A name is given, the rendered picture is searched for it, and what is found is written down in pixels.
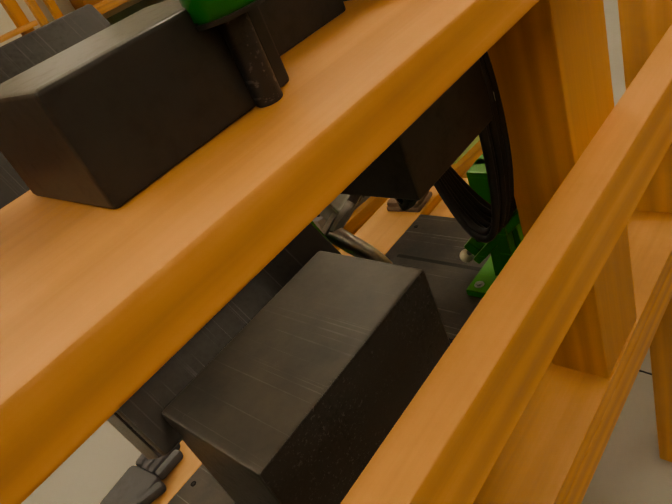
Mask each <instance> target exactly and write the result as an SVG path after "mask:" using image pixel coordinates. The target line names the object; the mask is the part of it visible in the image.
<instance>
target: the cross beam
mask: <svg viewBox="0 0 672 504"><path fill-rule="evenodd" d="M671 143H672V25H671V26H670V28H669V29H668V30H667V32H666V33H665V35H664V36H663V38H662V39H661V41H660V42H659V43H658V45H657V46H656V48H655V49H654V51H653V52H652V54H651V55H650V56H649V58H648V59H647V61H646V62H645V64H644V65H643V67H642V68H641V69H640V71H639V72H638V74H637V75H636V77H635V78H634V80H633V81H632V82H631V84H630V85H629V87H628V88H627V90H626V91H625V93H624V94H623V95H622V97H621V98H620V100H619V101H618V103H617V104H616V106H615V107H614V109H613V110H612V111H611V113H610V114H609V116H608V117H607V119H606V120H605V122H604V123H603V125H602V126H601V127H600V129H599V130H598V132H597V133H596V135H595V136H594V138H593V139H592V140H591V142H590V143H589V145H588V146H587V148H586V149H585V151H584V152H583V153H582V155H581V156H580V158H579V159H578V161H577V162H576V163H575V165H574V166H573V168H572V169H571V171H570V172H569V174H568V175H567V176H566V178H565V179H564V181H563V182H562V184H561V185H560V187H559V188H558V189H557V191H556V192H555V194H554V195H553V197H552V198H551V200H550V201H549V202H548V204H547V205H546V207H545V208H544V210H543V211H542V213H541V214H540V216H539V217H538V218H537V220H536V221H535V223H534V224H533V226H532V227H531V229H530V230H529V231H528V233H527V234H526V236H525V237H524V239H523V240H522V242H521V243H520V244H519V246H518V247H517V249H516V250H515V252H514V253H513V255H512V256H511V257H510V259H509V260H508V262H507V263H506V265H505V266H504V268H503V269H502V270H501V272H500V273H499V275H498V276H497V278H496V279H495V281H494V282H493V283H492V285H491V286H490V288H489V289H488V291H487V292H486V294H485V295H484V296H483V298H482V299H481V301H480V302H479V304H478V305H477V307H476V308H475V310H474V311H473V312H472V314H471V315H470V317H469V318H468V320H467V321H466V323H465V324H464V325H463V327H462V328H461V330H460V331H459V333H458V334H457V336H456V337H455V338H454V340H453V341H452V343H451V344H450V346H449V347H448V349H447V350H446V351H445V353H444V354H443V356H442V357H441V359H440V360H439V362H438V363H437V364H436V366H435V367H434V369H433V370H432V372H431V373H430V375H429V376H428V377H427V379H426V380H425V382H424V383H423V385H422V386H421V388H420V389H419V390H418V392H417V393H416V395H415V396H414V398H413V399H412V401H411V402H410V403H409V405H408V406H407V408H406V409H405V411H404V412H403V414H402V415H401V417H400V418H399V419H398V421H397V422H396V424H395V425H394V427H393V428H392V430H391V431H390V432H389V434H388V435H387V437H386V438H385V440H384V441H383V443H382V444H381V445H380V447H379V448H378V450H377V451H376V453H375V454H374V456H373V457H372V458H371V460H370V461H369V463H368V464H367V466H366V467H365V469H364V470H363V471H362V473H361V474H360V476H359V477H358V479H357V480H356V482H355V483H354V484H353V486H352V487H351V489H350V490H349V492H348V493H347V495H346V496H345V497H344V499H343V500H342V502H341V503H340V504H473V502H474V501H475V499H476V497H477V495H478V493H479V491H480V490H481V488H482V486H483V484H484V482H485V481H486V479H487V477H488V475H489V473H490V471H491V470H492V468H493V466H494V464H495V462H496V461H497V459H498V457H499V455H500V453H501V452H502V450H503V448H504V446H505V444H506V442H507V441H508V439H509V437H510V435H511V433H512V432H513V430H514V428H515V426H516V424H517V422H518V421H519V419H520V417H521V415H522V413H523V412H524V410H525V408H526V406H527V404H528V403H529V401H530V399H531V397H532V395H533V393H534V392H535V390H536V388H537V386H538V384H539V383H540V381H541V379H542V377H543V375H544V373H545V372H546V370H547V368H548V366H549V364H550V363H551V361H552V359H553V357H554V355H555V354H556V352H557V350H558V348H559V346H560V344H561V343H562V341H563V339H564V337H565V335H566V334H567V332H568V330H569V328H570V326H571V324H572V323H573V321H574V319H575V317H576V315H577V314H578V312H579V310H580V308H581V306H582V305H583V303H584V301H585V299H586V297H587V295H588V294H589V292H590V290H591V288H592V286H593V285H594V283H595V281H596V279H597V277H598V275H599V274H600V272H601V270H602V268H603V266H604V265H605V263H606V261H607V259H608V257H609V256H610V254H611V252H612V250H613V248H614V246H615V245H616V243H617V241H618V239H619V237H620V236H621V234H622V232H623V230H624V228H625V226H626V225H627V223H628V221H629V219H630V217H631V216H632V214H633V212H634V210H635V208H636V207H637V205H638V203H639V201H640V199H641V197H642V196H643V194H644V192H645V190H646V188H647V187H648V185H649V183H650V181H651V179H652V177H653V176H654V174H655V172H656V170H657V168H658V167H659V165H660V163H661V161H662V159H663V158H664V156H665V154H666V152H667V150H668V148H669V147H670V145H671Z"/></svg>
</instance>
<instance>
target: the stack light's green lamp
mask: <svg viewBox="0 0 672 504"><path fill-rule="evenodd" d="M264 1H265V0H179V2H180V4H181V6H182V7H184V8H185V9H186V10H187V11H188V13H189V15H190V17H191V19H192V21H193V23H197V24H198V26H196V29H197V31H203V30H206V29H209V28H212V27H215V26H218V25H220V24H223V23H225V22H228V21H230V20H232V19H234V18H236V17H238V16H240V15H242V14H244V13H246V12H248V11H250V10H252V9H253V8H255V7H257V6H258V5H260V4H261V3H262V2H264Z"/></svg>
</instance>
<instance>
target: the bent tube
mask: <svg viewBox="0 0 672 504"><path fill-rule="evenodd" d="M336 216H337V215H336V214H335V213H332V214H331V216H330V217H329V219H328V220H327V222H326V224H325V225H324V227H323V228H322V230H321V232H322V233H323V234H324V235H325V236H326V238H327V239H328V240H329V241H330V242H331V243H332V244H334V245H335V246H337V247H339V248H341V249H342V250H344V251H346V252H347V253H349V254H351V255H352V256H354V257H358V258H364V259H369V260H375V261H380V262H385V263H391V264H393V263H392V262H391V261H390V260H389V259H388V258H387V257H386V256H385V255H384V254H383V253H381V252H380V251H379V250H378V249H376V248H375V247H373V246H372V245H370V244H369V243H367V242H365V241H364V240H362V239H360V238H359V237H357V236H355V235H353V234H352V233H350V232H348V231H347V230H345V229H343V228H339V229H337V230H335V231H333V232H330V231H329V229H330V227H331V226H332V224H333V222H334V220H335V218H336Z"/></svg>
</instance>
